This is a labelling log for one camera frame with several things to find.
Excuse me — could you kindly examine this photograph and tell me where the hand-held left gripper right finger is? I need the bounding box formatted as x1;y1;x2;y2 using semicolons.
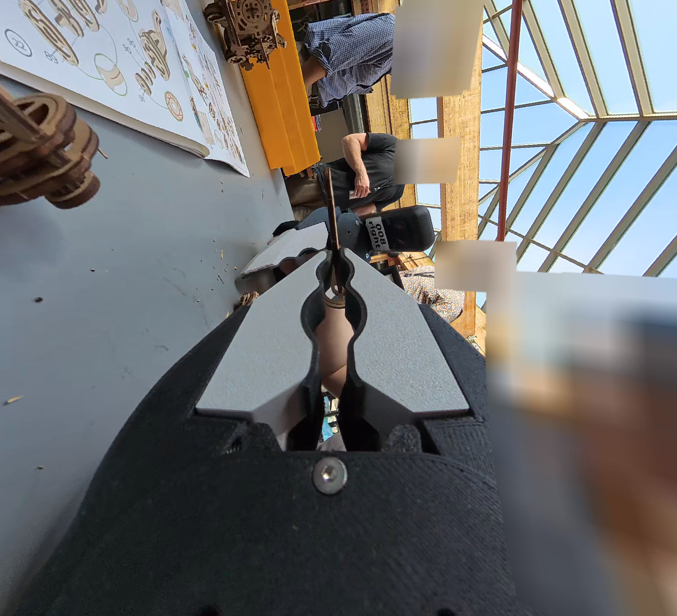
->
338;247;470;452

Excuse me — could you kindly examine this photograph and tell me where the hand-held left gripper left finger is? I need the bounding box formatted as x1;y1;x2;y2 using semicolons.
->
196;250;335;452

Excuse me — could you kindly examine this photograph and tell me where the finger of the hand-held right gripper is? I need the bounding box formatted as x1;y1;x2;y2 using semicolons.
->
240;223;331;279

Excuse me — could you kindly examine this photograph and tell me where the wooden lever piece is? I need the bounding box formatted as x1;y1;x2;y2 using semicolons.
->
322;166;347;308

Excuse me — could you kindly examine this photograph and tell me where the person's right forearm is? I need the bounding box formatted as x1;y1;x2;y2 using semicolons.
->
316;303;354;399

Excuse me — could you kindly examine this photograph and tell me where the wooden mechanical model vehicle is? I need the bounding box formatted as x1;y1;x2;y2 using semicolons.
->
203;0;288;71

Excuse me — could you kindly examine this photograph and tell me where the yellow plastic bin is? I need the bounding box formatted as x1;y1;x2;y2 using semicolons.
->
226;0;322;170

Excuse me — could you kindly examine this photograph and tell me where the red steel column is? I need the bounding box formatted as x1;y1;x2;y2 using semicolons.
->
496;0;530;242

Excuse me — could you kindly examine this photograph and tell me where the large wooden gear assembly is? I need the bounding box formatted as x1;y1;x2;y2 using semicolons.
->
0;86;102;210

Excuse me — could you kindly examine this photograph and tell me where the illustrated instruction booklet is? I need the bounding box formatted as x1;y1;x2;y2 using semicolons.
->
0;0;250;179

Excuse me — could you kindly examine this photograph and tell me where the silver ventilation duct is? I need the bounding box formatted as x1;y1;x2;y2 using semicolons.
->
343;93;371;136

